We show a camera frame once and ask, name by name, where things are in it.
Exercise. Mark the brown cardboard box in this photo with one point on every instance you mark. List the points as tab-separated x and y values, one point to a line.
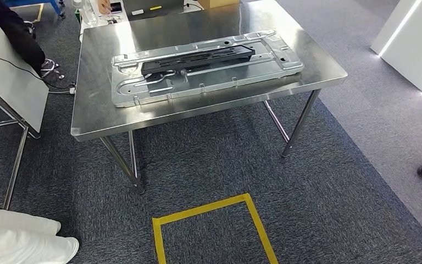
218	3

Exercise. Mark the stamped sheet metal panel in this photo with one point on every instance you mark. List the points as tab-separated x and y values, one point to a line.
211	82

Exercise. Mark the stainless steel workbench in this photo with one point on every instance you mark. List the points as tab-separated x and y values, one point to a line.
94	113

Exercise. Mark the grey laptop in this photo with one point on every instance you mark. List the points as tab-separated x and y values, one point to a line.
152	9

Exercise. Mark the blue wheeled cart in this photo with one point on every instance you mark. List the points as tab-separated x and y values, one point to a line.
50	3

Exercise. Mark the black smartphone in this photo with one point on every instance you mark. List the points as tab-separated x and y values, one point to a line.
116	7

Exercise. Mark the white lit display wall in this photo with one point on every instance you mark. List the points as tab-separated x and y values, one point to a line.
411	47

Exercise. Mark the white table with steel legs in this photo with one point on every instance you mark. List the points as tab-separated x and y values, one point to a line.
3	83

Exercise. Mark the bunch of keys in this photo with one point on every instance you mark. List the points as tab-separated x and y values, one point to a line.
112	21

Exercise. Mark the chrome stool with black seat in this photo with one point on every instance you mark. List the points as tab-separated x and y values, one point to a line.
49	67

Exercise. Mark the thin framed glasses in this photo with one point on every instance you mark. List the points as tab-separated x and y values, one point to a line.
105	17

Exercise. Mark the black plastic panel part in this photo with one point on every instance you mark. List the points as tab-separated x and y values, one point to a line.
196	58

